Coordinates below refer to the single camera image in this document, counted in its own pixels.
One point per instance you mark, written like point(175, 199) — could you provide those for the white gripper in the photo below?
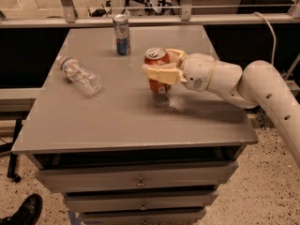
point(197, 70)

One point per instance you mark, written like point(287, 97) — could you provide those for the red coke can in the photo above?
point(157, 57)

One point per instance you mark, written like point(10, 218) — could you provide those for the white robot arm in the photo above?
point(258, 84)

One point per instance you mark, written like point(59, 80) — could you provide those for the tall blue silver can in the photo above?
point(122, 36)

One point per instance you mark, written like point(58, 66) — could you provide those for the clear plastic water bottle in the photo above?
point(85, 79)

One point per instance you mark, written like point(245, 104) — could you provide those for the black office chair base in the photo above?
point(148, 7)

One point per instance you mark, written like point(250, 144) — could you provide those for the grey drawer cabinet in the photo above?
point(125, 124)

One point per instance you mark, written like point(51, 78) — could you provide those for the grey metal railing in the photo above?
point(97, 13)

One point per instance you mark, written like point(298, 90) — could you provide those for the grey top drawer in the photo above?
point(137, 177)

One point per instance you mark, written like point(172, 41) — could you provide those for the grey drawer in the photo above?
point(141, 201)
point(137, 177)
point(143, 217)

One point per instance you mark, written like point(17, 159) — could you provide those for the grey bottom drawer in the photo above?
point(143, 217)

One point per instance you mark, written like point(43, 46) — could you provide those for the grey middle drawer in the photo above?
point(141, 201)

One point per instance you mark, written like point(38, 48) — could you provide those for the black shoe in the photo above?
point(28, 213)

